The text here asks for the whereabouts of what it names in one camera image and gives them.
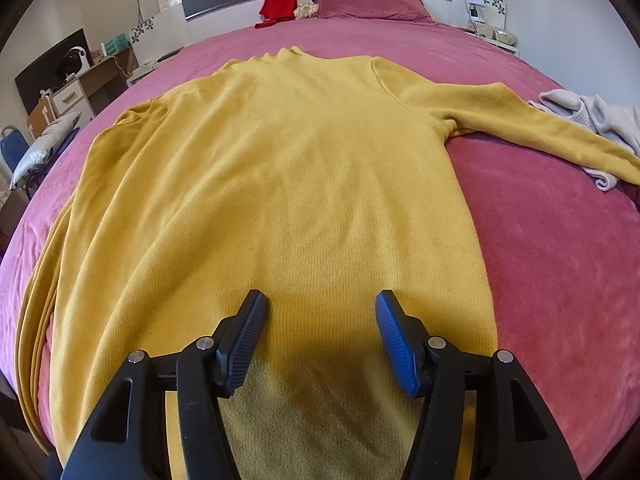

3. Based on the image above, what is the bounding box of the light grey sweater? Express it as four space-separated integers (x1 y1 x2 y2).
528 89 640 192

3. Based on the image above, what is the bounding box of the blue chair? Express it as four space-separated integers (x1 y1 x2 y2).
0 126 32 191

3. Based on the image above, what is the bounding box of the silver pillow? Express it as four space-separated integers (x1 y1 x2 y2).
9 111 82 191

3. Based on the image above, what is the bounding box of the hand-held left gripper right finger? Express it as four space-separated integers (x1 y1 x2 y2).
375 289 582 480

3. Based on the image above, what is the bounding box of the white drawer cabinet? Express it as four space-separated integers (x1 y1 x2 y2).
26 80 96 137

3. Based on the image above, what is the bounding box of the yellow knit sweater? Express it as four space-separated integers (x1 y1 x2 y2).
14 47 640 480

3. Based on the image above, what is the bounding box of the bed with pink cover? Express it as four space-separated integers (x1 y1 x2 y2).
0 14 640 480

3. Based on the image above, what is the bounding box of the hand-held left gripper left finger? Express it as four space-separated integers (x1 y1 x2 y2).
60 289 269 480

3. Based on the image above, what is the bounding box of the white headset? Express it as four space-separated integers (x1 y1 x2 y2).
60 46 94 81

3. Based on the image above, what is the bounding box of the black monitor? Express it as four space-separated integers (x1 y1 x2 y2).
14 28 92 116

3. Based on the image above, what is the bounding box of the wooden desk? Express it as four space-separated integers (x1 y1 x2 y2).
75 48 140 107

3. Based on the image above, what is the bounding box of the pink pillow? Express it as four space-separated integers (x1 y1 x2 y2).
311 0 434 23

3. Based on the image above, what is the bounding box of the white bedside table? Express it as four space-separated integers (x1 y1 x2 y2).
454 0 520 57

